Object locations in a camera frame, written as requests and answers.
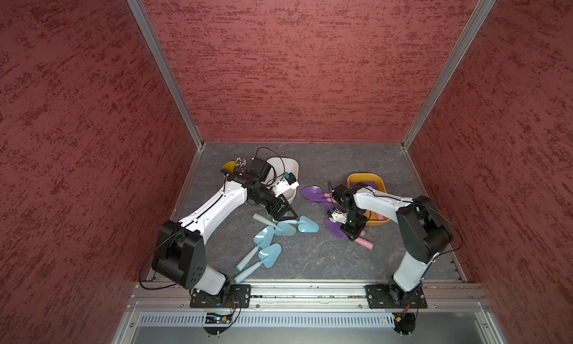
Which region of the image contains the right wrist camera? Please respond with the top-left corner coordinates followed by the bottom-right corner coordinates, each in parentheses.
top-left (328, 209), bottom-right (347, 224)

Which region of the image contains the white storage box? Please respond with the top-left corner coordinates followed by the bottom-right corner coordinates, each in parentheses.
top-left (264, 157), bottom-right (299, 204)

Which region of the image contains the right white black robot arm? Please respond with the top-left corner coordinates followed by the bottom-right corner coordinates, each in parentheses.
top-left (330, 183), bottom-right (454, 307)

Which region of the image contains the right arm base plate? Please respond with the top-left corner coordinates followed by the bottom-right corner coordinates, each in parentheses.
top-left (364, 284), bottom-right (428, 310)

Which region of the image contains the purple shovel back upper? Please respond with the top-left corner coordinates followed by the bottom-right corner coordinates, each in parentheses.
top-left (300, 186), bottom-right (332, 203)

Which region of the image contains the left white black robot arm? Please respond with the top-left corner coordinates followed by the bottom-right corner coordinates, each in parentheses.
top-left (151, 172), bottom-right (298, 296)

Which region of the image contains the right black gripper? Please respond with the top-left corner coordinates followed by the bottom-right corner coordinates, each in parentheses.
top-left (340, 207), bottom-right (366, 242)

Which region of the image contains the yellow cup with pens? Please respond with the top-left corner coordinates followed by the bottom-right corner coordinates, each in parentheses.
top-left (221, 157), bottom-right (247, 175)

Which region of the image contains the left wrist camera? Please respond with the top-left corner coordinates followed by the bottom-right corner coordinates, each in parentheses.
top-left (272, 172), bottom-right (299, 202)

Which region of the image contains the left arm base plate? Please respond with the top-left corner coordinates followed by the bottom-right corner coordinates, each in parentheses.
top-left (190, 284), bottom-right (252, 309)

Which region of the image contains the yellow storage box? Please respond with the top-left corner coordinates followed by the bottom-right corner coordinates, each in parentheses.
top-left (347, 173), bottom-right (389, 226)

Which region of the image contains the purple shovel long pink handle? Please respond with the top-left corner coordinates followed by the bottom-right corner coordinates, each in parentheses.
top-left (325, 219), bottom-right (374, 250)

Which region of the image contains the light blue shovel right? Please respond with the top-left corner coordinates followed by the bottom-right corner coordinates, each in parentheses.
top-left (284, 216), bottom-right (319, 234)

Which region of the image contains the light blue shovel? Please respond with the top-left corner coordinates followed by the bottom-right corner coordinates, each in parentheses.
top-left (234, 243), bottom-right (282, 284)
top-left (252, 214), bottom-right (297, 237)
top-left (236, 226), bottom-right (275, 272)
top-left (284, 216), bottom-right (319, 234)

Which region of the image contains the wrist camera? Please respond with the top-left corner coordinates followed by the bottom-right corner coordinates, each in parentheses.
top-left (272, 172), bottom-right (299, 202)
top-left (328, 209), bottom-right (347, 224)

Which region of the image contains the light blue shovel middle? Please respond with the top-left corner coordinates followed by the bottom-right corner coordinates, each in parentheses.
top-left (252, 214), bottom-right (297, 237)

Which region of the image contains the purple shovel small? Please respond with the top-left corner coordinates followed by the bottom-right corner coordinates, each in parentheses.
top-left (358, 179), bottom-right (384, 190)

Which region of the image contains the aluminium front rail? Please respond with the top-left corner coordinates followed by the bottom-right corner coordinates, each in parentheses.
top-left (127, 278), bottom-right (491, 313)

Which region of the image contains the light blue shovel nearest front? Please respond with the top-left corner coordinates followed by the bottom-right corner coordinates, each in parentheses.
top-left (234, 243), bottom-right (282, 284)

